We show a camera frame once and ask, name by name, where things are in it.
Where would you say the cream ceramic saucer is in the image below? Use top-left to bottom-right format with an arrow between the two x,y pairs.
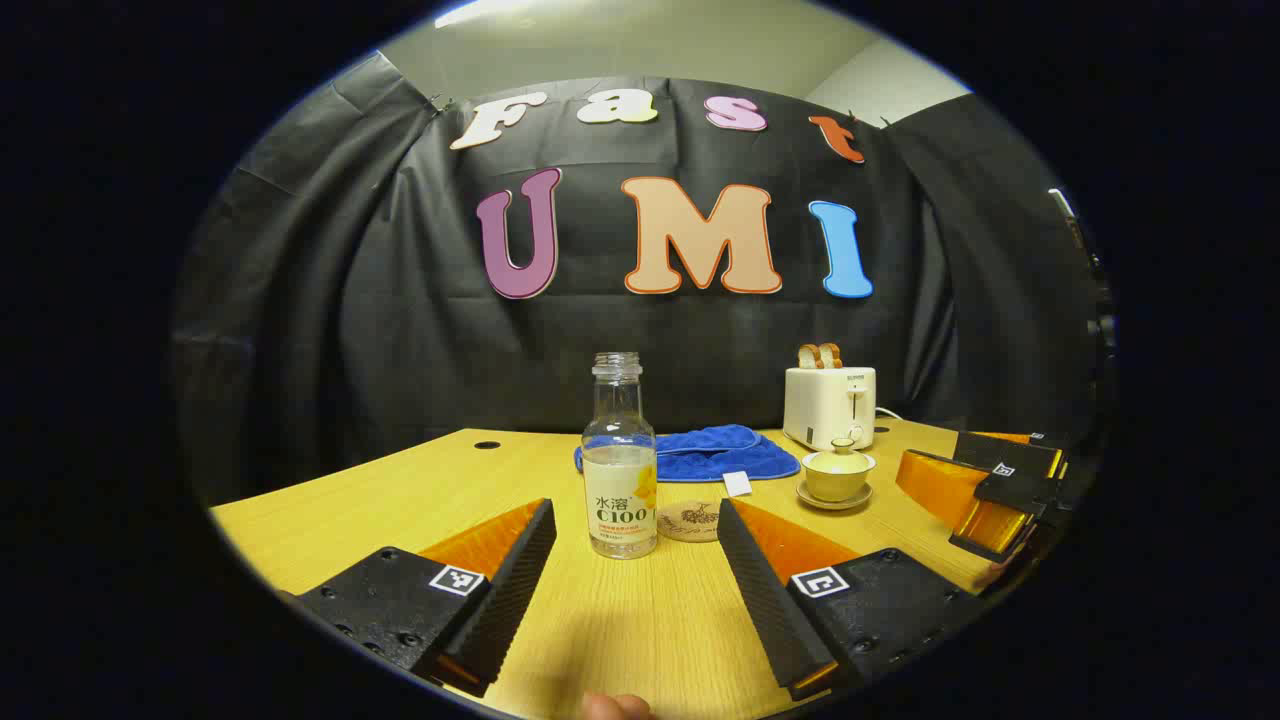
796,482 -> 874,512

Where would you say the clear plastic water bottle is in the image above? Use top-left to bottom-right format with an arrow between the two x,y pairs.
582,352 -> 659,559

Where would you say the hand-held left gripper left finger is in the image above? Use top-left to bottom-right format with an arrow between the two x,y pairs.
285,498 -> 558,699

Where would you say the round wooden coaster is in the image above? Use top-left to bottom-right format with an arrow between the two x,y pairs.
655,500 -> 723,544

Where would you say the cream ceramic teacup lid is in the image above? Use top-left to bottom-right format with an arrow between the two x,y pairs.
802,438 -> 877,476

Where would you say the white toaster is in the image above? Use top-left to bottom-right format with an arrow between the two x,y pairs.
783,366 -> 878,451

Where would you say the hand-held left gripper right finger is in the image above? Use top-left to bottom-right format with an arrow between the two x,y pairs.
716,498 -> 986,701

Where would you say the blue towel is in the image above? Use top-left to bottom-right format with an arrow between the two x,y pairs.
574,424 -> 801,498

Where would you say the black backdrop cloth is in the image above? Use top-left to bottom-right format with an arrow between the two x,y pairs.
170,50 -> 1116,511

